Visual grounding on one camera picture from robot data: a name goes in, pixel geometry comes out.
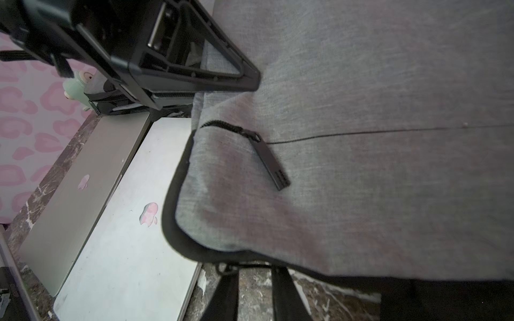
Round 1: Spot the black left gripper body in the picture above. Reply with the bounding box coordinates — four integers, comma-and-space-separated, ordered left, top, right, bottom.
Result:
1, 1, 162, 110

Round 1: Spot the pale green tape dispenser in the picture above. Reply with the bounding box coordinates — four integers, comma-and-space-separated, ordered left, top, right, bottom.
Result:
62, 70, 96, 111

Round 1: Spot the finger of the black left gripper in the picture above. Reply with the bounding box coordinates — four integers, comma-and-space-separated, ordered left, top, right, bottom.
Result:
112, 1, 261, 110

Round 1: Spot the dark green laptop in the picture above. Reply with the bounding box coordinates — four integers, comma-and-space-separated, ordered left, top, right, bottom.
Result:
20, 112, 150, 297

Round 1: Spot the dark grey laptop case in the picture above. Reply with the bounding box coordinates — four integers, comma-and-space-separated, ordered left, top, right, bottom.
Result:
161, 1, 513, 320

